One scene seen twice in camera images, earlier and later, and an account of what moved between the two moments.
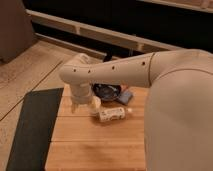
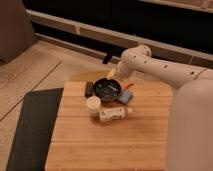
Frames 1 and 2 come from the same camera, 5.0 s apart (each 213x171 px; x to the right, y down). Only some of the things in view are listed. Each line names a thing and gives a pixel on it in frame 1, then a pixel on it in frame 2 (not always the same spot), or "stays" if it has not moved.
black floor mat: [38, 114] stays
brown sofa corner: [15, 29] stays
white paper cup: [95, 104] stays
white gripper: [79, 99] → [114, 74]
